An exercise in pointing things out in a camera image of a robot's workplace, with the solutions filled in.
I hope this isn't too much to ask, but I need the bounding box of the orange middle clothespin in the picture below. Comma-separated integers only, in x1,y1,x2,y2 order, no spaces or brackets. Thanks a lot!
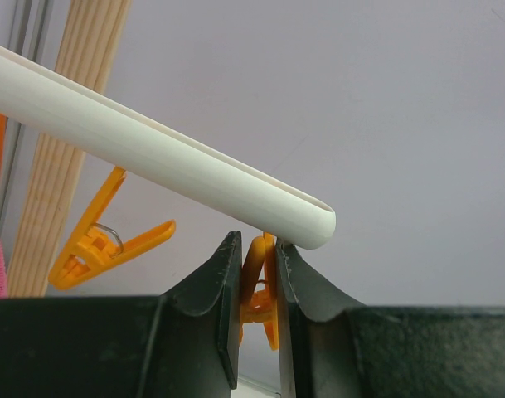
48,167,176,290

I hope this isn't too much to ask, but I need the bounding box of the wooden drying rack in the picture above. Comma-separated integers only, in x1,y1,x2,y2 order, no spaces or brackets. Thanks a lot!
7,0,131,298

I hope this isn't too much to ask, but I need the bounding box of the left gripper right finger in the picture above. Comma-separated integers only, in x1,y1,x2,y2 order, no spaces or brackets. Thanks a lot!
275,240,505,397

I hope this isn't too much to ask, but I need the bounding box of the orange end clothespin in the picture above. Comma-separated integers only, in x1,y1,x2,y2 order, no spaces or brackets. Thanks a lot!
240,232,279,351

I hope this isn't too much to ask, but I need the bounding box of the white plastic clip hanger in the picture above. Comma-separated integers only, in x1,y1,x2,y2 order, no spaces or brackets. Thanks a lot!
0,46,336,250

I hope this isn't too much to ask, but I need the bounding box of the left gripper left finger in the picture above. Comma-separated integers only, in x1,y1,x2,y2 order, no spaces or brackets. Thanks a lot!
0,231,242,397

